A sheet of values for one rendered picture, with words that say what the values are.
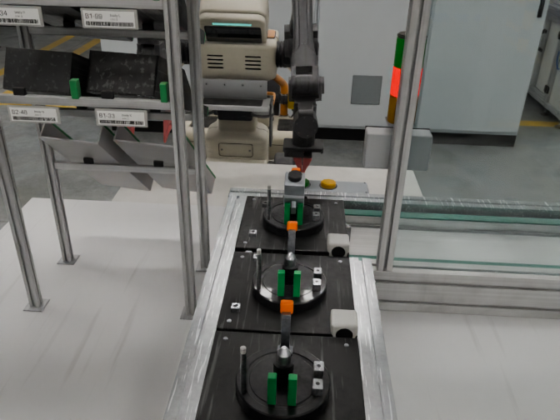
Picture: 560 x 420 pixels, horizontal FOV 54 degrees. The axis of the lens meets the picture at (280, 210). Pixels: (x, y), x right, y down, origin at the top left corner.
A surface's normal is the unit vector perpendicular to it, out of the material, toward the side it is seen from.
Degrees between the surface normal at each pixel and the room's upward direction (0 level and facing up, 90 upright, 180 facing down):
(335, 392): 0
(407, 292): 90
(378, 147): 90
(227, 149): 98
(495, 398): 0
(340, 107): 90
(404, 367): 0
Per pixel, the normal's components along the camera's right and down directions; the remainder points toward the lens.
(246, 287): 0.03, -0.88
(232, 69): -0.05, 0.59
